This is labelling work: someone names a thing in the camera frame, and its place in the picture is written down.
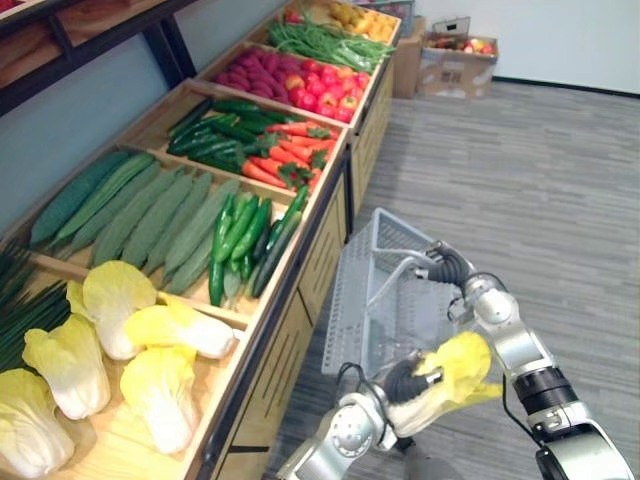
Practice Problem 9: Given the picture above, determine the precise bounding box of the glossy green chili pepper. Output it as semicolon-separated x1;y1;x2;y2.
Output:
208;258;227;308
209;193;237;264
217;194;261;264
230;198;273;262

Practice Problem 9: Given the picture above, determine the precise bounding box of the short wooden display stand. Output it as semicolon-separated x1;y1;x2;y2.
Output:
194;0;404;227

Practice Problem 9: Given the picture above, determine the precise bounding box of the long wooden display stand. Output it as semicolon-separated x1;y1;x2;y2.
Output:
0;77;352;480

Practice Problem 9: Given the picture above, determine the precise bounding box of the yellow napa cabbage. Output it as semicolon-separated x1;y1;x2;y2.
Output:
123;292;242;360
66;259;159;361
389;330;504;437
119;345;202;455
22;313;112;421
0;368;76;480

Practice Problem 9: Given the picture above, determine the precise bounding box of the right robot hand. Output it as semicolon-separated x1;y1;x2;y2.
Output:
415;241;479;301

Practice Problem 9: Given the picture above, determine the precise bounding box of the dark metal wall shelf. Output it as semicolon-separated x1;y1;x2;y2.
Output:
0;0;202;117

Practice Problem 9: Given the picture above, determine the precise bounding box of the yellow fruit pile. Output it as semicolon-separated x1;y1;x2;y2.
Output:
327;1;401;42

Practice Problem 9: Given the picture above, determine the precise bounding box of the dark green cucumber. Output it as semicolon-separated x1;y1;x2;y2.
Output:
251;211;304;299
278;185;310;227
211;99;262;115
208;119;260;145
166;113;240;147
168;97;215;140

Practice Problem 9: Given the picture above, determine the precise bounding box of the orange carrot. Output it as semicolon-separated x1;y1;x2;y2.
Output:
249;155;287;180
265;121;322;138
276;139;315;165
241;159;290;190

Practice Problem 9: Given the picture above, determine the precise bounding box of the green long beans bunch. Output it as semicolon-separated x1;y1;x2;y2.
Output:
266;13;397;75

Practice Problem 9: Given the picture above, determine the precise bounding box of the grey plastic shopping basket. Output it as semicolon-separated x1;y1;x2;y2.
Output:
319;207;481;391

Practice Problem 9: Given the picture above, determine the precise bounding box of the printed cardboard box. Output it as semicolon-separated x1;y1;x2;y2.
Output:
417;34;500;100

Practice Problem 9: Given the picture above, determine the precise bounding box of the dark green long gourd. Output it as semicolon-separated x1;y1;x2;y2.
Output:
28;150;133;247

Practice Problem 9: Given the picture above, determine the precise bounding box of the pale green luffa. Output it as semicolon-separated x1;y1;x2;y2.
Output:
91;166;187;267
143;171;215;277
163;233;222;297
52;152;157;247
121;168;197;270
162;178;242;282
69;159;165;255

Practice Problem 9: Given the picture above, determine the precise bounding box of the mixed fruit pile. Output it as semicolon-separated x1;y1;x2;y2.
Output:
428;36;497;57

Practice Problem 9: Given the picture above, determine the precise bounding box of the plain brown cardboard box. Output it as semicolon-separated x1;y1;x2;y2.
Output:
391;16;427;99

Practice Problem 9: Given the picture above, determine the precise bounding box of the green chives bunch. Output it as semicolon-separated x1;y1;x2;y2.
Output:
0;243;72;372

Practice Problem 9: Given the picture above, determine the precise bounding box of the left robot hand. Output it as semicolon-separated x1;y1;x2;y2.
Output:
383;349;447;406

